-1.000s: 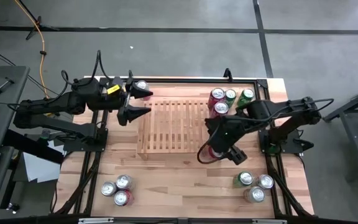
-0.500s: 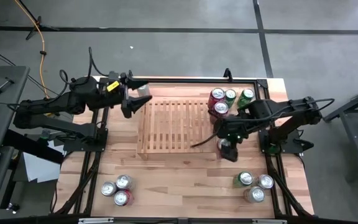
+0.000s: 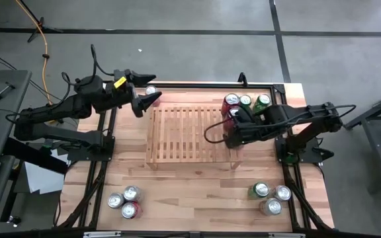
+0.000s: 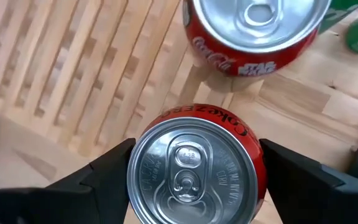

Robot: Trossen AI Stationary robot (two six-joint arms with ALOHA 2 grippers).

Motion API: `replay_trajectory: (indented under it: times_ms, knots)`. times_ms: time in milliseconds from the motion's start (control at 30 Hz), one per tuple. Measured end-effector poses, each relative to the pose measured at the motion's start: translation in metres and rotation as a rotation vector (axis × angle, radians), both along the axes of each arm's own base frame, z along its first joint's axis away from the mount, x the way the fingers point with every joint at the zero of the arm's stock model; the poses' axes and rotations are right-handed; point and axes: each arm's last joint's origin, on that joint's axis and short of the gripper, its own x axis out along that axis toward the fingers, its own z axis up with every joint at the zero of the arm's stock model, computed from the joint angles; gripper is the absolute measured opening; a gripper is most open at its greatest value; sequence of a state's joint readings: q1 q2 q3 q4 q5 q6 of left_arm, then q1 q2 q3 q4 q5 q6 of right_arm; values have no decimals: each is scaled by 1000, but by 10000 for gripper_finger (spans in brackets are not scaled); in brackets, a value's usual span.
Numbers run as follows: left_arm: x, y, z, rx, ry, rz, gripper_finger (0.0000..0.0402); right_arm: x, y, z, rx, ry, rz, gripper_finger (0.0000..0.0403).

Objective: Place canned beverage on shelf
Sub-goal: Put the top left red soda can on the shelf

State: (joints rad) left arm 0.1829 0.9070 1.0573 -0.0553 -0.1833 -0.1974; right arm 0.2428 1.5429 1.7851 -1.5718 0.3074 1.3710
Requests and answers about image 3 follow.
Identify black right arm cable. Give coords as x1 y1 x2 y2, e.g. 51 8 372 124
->
203 104 357 145

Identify black metal side table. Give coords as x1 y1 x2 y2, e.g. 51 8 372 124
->
342 85 381 194

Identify black tripod stand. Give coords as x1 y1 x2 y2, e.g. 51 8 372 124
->
18 0 64 44

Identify black support beam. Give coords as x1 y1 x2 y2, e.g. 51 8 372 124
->
2 136 69 176

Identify silver metal bracket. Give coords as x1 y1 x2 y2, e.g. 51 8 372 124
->
267 232 307 238
83 231 122 238

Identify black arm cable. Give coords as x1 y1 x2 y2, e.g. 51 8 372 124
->
61 44 117 87
203 104 357 145

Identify green Sprite can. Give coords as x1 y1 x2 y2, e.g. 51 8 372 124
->
247 181 271 200
252 93 272 113
239 94 253 112

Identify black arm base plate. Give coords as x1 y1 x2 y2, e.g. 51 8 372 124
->
275 136 335 165
67 137 116 163

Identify small black clamp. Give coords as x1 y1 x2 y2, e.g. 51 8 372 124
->
237 71 249 87

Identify red cola can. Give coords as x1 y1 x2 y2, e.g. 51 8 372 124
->
222 93 241 115
222 106 241 135
121 201 143 220

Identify wooden slatted shelf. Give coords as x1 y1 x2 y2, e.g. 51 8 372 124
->
145 102 244 171

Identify yellow tape tag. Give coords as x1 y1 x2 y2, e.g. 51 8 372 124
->
113 76 128 89

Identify yellow extension cable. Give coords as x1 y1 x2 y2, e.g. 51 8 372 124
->
14 0 54 106

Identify black caster wheel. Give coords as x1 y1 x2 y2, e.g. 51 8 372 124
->
7 214 22 227

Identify silver and pink can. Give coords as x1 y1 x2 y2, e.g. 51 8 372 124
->
145 85 161 107

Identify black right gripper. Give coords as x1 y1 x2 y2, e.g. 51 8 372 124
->
224 107 271 149

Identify silver diet cola can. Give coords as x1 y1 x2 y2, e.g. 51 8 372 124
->
122 184 143 203
271 184 292 202
106 192 126 210
259 197 283 217

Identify black metal table frame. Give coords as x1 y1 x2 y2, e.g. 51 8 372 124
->
54 81 336 238

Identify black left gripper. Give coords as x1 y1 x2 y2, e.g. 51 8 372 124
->
104 68 163 118

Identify white paper sheets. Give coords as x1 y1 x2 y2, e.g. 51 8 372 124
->
22 148 69 196

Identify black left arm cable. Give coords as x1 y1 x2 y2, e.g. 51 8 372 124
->
61 44 117 87

